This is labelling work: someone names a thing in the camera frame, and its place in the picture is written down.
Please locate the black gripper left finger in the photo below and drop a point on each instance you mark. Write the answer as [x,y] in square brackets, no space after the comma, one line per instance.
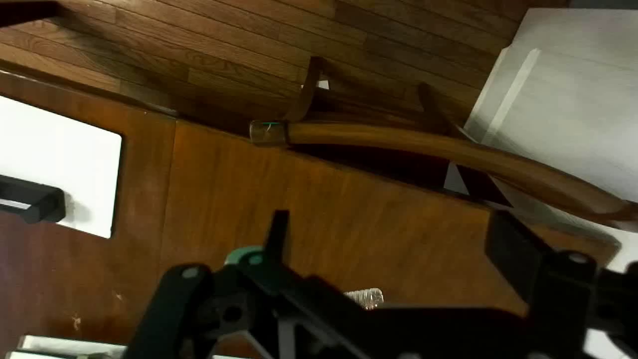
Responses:
[278,235]

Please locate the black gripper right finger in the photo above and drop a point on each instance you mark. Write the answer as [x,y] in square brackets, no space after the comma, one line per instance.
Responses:
[522,255]

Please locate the dark wooden chair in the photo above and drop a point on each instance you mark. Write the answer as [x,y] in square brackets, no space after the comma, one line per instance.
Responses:
[426,141]

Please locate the white flat panel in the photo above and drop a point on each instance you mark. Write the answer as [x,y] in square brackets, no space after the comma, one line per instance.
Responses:
[571,99]

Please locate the white paper sheet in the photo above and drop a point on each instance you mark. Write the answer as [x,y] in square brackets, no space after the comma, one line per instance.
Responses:
[61,165]

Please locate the black stapler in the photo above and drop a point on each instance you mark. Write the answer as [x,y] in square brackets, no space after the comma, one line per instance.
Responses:
[31,199]

